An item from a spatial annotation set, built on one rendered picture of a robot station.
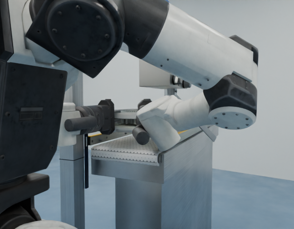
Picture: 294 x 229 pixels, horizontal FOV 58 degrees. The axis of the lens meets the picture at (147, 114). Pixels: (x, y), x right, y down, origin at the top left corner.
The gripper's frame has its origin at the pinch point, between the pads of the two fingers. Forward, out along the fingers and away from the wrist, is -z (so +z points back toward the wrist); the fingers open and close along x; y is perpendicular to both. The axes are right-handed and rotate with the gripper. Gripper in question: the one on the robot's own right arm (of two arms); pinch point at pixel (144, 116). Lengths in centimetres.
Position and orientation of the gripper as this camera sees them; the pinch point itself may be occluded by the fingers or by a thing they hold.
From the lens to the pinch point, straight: 91.5
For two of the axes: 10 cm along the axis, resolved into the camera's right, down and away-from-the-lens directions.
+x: 0.1, 10.0, 0.9
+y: 9.9, -0.3, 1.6
